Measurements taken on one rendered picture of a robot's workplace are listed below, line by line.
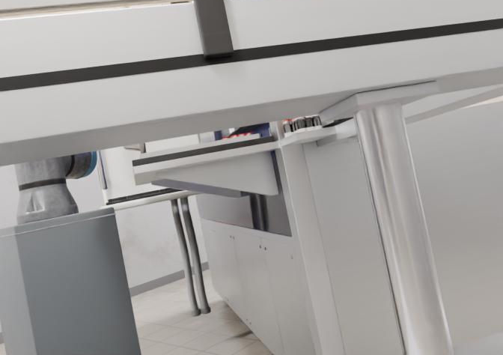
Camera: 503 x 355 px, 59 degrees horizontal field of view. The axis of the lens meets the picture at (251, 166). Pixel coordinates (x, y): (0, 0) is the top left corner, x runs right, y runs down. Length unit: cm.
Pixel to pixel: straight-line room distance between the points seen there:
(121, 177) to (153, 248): 221
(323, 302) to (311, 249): 15
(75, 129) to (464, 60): 36
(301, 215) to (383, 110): 82
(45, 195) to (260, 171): 58
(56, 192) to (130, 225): 301
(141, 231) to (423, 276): 391
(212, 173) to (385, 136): 88
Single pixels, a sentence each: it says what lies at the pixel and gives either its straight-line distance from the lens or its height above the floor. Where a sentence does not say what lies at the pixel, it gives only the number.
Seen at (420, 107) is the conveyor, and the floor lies 85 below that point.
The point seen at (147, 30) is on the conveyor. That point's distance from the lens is 38.
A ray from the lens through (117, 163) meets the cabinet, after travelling 221.
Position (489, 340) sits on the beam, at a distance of 61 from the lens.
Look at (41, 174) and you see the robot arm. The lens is 126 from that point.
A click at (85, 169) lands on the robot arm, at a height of 91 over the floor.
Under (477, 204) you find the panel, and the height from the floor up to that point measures 58.
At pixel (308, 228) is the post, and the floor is 63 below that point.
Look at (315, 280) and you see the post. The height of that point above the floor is 48.
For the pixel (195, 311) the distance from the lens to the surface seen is 236.
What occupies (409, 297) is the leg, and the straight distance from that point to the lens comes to 49.
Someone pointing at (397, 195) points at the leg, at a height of 74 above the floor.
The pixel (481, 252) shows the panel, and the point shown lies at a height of 43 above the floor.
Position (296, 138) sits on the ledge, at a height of 87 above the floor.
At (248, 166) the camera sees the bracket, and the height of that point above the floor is 83.
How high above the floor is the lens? 78
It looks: 2 degrees up
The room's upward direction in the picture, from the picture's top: 11 degrees counter-clockwise
